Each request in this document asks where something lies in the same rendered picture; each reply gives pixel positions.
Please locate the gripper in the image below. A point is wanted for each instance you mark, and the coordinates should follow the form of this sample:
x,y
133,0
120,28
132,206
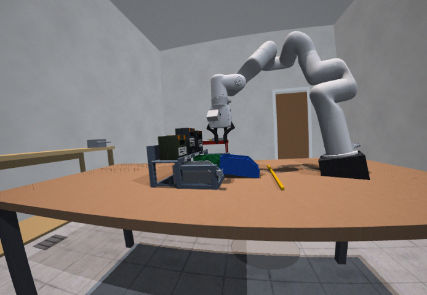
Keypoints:
x,y
223,122

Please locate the dark grey case with orange latches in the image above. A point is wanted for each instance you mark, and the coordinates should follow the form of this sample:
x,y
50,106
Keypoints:
x,y
190,137
198,138

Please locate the olive green case with orange latches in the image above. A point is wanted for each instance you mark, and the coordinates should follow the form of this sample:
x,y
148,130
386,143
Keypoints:
x,y
172,147

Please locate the grey metal shelf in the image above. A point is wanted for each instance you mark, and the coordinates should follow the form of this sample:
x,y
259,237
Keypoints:
x,y
153,157

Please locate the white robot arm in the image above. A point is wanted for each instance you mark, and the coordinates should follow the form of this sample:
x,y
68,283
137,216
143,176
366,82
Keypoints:
x,y
332,78

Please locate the yellow bar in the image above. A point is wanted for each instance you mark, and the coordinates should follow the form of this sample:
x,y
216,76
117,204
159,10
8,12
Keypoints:
x,y
276,178

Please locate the green open bin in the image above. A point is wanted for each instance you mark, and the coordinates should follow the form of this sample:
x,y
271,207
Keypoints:
x,y
214,158

